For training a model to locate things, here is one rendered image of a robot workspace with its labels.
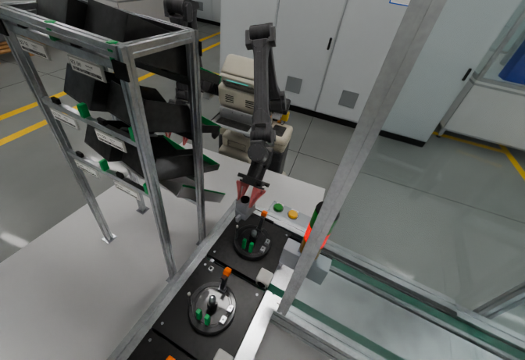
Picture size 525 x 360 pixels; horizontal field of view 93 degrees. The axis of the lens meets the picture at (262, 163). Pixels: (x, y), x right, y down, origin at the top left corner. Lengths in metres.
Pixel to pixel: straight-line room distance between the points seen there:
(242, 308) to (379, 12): 3.25
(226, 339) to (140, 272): 0.41
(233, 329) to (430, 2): 0.83
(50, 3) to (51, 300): 0.86
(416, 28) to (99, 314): 1.06
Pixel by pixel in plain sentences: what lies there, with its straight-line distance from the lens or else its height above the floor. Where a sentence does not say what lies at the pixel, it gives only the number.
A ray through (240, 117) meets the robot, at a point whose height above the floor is 1.07.
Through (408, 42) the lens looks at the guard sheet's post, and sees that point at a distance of 0.34.
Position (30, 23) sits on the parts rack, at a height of 1.65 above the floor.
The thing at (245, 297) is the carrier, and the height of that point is 0.97.
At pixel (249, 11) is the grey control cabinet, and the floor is 1.22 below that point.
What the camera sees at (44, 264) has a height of 0.86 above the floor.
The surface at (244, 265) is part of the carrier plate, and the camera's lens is 0.93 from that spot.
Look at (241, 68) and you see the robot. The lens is 1.34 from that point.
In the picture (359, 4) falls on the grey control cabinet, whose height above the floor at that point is 1.51.
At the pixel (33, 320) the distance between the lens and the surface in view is 1.14.
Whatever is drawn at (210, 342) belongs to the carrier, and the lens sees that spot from 0.85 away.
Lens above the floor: 1.80
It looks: 40 degrees down
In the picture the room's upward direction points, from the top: 9 degrees clockwise
